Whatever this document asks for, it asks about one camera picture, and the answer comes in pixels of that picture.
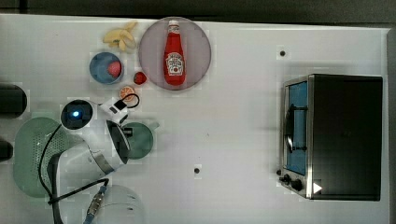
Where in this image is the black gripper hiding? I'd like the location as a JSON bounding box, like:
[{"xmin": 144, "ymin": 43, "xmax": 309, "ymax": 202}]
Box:
[{"xmin": 123, "ymin": 128, "xmax": 133, "ymax": 136}]

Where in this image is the green mug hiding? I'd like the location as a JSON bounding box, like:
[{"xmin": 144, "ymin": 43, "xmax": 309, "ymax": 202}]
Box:
[{"xmin": 122, "ymin": 122, "xmax": 160, "ymax": 160}]

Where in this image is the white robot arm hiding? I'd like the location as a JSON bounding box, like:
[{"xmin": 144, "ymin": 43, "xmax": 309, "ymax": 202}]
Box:
[{"xmin": 48, "ymin": 98, "xmax": 145, "ymax": 224}]

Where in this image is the orange slice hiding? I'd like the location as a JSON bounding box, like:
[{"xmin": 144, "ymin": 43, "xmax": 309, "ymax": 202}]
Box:
[{"xmin": 119, "ymin": 86, "xmax": 134, "ymax": 102}]

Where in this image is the red strawberry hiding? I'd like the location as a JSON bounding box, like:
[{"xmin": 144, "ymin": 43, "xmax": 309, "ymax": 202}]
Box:
[{"xmin": 134, "ymin": 72, "xmax": 147, "ymax": 85}]

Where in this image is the blue bowl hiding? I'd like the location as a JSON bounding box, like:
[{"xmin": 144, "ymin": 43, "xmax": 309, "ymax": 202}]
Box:
[{"xmin": 89, "ymin": 52, "xmax": 123, "ymax": 85}]

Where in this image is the red ketchup bottle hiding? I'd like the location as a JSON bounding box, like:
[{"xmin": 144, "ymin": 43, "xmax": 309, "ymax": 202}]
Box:
[{"xmin": 163, "ymin": 20, "xmax": 186, "ymax": 86}]

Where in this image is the yellow banana bunch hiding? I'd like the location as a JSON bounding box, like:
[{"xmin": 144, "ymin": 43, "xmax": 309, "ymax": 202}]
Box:
[{"xmin": 103, "ymin": 21, "xmax": 137, "ymax": 53}]

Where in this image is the green perforated colander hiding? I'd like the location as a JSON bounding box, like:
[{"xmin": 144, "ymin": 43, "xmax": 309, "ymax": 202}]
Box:
[{"xmin": 13, "ymin": 117, "xmax": 82, "ymax": 198}]

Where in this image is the pink round plate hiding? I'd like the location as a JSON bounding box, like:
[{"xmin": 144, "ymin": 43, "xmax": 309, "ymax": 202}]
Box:
[{"xmin": 138, "ymin": 17, "xmax": 211, "ymax": 91}]

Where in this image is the black cylinder upper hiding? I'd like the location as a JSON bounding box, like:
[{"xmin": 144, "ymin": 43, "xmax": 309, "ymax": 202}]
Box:
[{"xmin": 0, "ymin": 83, "xmax": 27, "ymax": 119}]

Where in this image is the black cylinder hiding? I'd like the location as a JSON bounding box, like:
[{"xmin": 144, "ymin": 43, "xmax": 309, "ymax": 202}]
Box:
[
  {"xmin": 0, "ymin": 83, "xmax": 27, "ymax": 119},
  {"xmin": 0, "ymin": 140, "xmax": 13, "ymax": 161}
]

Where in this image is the black cylinder lower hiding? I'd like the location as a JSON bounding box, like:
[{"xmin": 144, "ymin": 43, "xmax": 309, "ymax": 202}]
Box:
[{"xmin": 0, "ymin": 140, "xmax": 13, "ymax": 161}]

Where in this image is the black toaster oven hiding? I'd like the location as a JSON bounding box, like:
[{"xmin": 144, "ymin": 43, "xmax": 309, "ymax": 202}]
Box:
[{"xmin": 276, "ymin": 74, "xmax": 383, "ymax": 202}]

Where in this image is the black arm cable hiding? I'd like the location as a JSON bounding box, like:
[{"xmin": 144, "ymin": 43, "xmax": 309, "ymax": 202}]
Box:
[{"xmin": 37, "ymin": 92, "xmax": 141, "ymax": 206}]

